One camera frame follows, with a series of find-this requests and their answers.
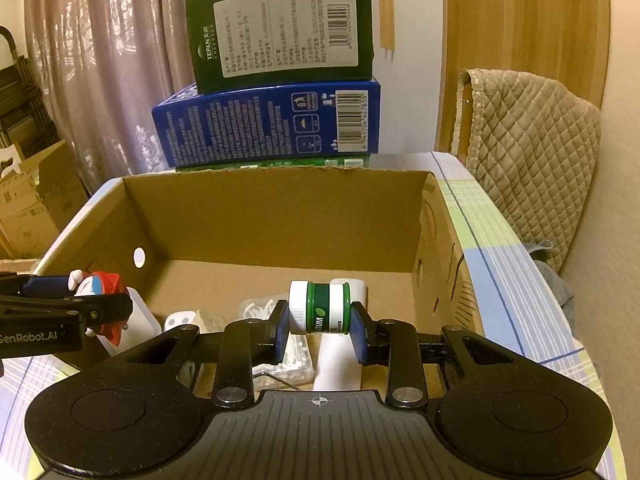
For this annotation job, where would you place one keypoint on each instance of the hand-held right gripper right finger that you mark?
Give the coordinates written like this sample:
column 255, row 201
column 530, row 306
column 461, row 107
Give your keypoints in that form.
column 359, row 332

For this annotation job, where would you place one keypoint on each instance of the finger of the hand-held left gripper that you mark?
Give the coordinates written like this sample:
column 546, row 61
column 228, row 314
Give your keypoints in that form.
column 45, row 285
column 100, row 307

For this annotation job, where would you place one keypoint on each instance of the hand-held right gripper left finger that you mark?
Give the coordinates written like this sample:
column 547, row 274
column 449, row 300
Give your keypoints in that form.
column 281, row 330

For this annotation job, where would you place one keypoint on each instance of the red blue cat toy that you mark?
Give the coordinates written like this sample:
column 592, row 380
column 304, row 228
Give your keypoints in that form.
column 100, row 282

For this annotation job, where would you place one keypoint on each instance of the white and green jar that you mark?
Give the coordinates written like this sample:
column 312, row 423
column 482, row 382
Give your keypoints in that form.
column 320, row 305

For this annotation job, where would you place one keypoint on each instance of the white remote control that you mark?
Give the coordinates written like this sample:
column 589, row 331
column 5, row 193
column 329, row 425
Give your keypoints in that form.
column 145, row 325

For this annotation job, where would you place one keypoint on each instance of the white plug adapter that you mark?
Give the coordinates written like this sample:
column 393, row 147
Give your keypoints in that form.
column 180, row 320

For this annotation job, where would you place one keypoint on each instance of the large brown cardboard box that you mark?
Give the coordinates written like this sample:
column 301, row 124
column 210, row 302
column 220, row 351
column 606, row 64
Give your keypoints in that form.
column 275, row 220

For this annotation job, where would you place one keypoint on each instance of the clear bag of cotton swabs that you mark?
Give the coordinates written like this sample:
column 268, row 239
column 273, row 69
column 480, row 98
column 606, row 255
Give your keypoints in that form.
column 295, row 360

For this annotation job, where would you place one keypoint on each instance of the printed open cardboard carton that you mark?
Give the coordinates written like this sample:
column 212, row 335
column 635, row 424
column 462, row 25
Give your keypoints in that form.
column 30, row 210

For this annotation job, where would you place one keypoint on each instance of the light green flat box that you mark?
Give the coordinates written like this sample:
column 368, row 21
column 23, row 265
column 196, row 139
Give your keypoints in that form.
column 300, row 162

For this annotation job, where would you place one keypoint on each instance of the dark rack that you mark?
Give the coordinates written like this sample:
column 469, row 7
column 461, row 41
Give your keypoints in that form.
column 25, row 105

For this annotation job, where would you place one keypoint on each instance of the grey cloth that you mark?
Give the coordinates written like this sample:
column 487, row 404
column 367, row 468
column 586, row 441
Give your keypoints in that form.
column 557, row 285

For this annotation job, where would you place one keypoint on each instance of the blue printed box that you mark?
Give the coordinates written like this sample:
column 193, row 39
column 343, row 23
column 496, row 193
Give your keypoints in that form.
column 225, row 125

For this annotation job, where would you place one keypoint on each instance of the pale patterned curtain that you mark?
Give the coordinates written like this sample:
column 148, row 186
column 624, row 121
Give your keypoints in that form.
column 100, row 60

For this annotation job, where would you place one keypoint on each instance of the beige quilted chair cover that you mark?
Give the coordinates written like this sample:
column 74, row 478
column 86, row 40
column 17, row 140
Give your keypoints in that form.
column 530, row 160

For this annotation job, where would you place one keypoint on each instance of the dark green labelled box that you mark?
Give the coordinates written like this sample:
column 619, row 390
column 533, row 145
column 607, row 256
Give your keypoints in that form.
column 280, row 30

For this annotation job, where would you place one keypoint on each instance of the tan wall sticker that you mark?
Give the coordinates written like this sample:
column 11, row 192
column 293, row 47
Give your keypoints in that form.
column 386, row 15

